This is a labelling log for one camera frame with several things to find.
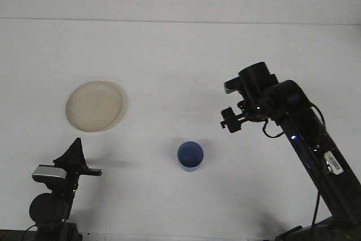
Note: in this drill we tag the pale blue cup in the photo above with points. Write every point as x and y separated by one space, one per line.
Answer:
190 155

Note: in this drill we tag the pale round plate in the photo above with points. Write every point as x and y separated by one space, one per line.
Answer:
94 107

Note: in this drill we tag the dark brown base platform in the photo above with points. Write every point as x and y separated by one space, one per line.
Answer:
11 235

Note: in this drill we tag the grey gripper camera box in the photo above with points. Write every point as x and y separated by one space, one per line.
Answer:
231 85
49 172

